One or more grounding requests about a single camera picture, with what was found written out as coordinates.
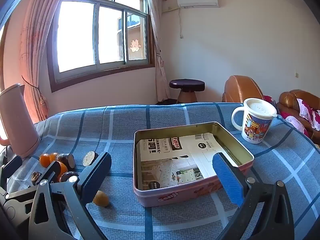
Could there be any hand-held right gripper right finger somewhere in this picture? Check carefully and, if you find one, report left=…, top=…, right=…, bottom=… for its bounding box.
left=212, top=152, right=295, bottom=240

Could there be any white cartoon print mug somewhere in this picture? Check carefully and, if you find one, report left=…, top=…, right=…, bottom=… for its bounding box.
left=231, top=98, right=278, bottom=145

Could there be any brown wrinkled date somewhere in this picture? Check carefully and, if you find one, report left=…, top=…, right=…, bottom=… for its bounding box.
left=31, top=171, right=42, bottom=186

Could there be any pink kettle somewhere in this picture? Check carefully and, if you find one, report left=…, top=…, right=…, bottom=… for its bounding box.
left=0, top=83, right=40, bottom=158

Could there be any pink floral cushion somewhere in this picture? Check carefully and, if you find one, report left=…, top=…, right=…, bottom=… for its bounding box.
left=285, top=97, right=320, bottom=137

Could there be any pink metal tin box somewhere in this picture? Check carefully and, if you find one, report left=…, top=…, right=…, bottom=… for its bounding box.
left=133, top=121, right=255, bottom=207

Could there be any white air conditioner cable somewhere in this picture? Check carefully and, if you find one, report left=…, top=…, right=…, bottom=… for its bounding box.
left=162, top=7, right=184, bottom=40

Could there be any halved dark brown fruit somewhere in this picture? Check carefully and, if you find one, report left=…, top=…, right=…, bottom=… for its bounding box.
left=82, top=150, right=98, bottom=167
left=56, top=153, right=76, bottom=168

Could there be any pink patterned curtain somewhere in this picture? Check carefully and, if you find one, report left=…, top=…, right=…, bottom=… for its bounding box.
left=19, top=0, right=70, bottom=122

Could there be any white wall air conditioner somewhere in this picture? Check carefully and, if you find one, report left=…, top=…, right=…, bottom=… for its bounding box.
left=177, top=0, right=220, bottom=8

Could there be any printed paper liner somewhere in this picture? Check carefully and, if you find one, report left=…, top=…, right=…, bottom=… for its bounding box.
left=139, top=132, right=227, bottom=190

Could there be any dark purple round fruit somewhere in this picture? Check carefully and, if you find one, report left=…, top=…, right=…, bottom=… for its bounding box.
left=59, top=171, right=79, bottom=182

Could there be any brown leather sofa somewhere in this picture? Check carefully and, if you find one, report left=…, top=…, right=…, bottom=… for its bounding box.
left=276, top=89, right=320, bottom=145

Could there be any brown leather armchair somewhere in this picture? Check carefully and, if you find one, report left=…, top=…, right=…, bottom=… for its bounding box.
left=222, top=75, right=265, bottom=103

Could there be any dark round stool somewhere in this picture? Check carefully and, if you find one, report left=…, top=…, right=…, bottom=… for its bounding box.
left=169, top=79, right=205, bottom=103

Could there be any beige tied curtain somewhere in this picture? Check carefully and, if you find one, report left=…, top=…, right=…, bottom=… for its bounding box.
left=146, top=0, right=172, bottom=102

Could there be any sliding glass window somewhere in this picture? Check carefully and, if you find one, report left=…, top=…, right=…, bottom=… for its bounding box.
left=47, top=0, right=155, bottom=93

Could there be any red paper window decal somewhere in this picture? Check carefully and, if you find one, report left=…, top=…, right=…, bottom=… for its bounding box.
left=129, top=39, right=141, bottom=54

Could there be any blue plaid tablecloth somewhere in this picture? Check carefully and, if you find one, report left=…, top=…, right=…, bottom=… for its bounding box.
left=0, top=102, right=320, bottom=240

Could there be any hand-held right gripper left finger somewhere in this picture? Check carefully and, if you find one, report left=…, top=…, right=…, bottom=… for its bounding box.
left=28, top=152, right=112, bottom=240

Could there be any small brown longan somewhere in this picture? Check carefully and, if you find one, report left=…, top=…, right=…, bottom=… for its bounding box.
left=93, top=190, right=110, bottom=207

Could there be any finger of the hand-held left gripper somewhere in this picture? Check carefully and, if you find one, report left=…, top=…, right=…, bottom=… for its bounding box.
left=37, top=161, right=60, bottom=183
left=0, top=155, right=23, bottom=195

